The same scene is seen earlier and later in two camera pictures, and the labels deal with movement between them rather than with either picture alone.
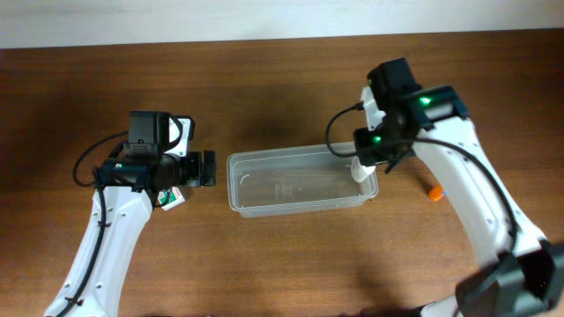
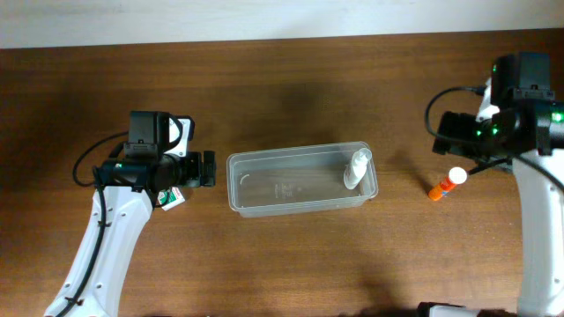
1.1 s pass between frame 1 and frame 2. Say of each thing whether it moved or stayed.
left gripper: stayed
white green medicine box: stayed
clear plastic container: stayed
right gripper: moved
